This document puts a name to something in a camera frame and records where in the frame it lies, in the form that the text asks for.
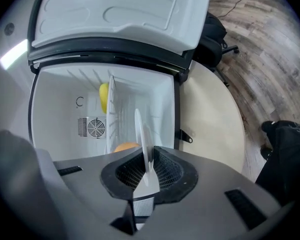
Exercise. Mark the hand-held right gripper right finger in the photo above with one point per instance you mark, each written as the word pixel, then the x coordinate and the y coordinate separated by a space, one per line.
pixel 202 209

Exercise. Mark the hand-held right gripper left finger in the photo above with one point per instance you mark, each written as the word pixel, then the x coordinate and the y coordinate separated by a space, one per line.
pixel 90 184

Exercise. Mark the orange fruit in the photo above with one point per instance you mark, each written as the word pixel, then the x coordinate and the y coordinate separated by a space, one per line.
pixel 126 147

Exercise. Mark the large white plate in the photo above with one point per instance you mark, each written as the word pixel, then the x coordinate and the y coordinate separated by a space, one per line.
pixel 142 139

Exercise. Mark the white mini fridge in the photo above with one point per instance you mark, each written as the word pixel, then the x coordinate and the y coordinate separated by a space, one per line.
pixel 65 104

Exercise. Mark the round beige table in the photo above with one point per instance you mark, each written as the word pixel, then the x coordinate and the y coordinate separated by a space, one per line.
pixel 212 119

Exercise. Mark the person's black trousers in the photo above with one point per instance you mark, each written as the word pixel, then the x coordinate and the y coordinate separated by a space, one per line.
pixel 287 159

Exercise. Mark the ceiling light panel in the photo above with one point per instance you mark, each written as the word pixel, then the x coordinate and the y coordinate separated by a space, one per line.
pixel 13 54

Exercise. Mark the black office chair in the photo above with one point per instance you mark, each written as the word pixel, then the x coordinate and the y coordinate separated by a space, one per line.
pixel 211 44

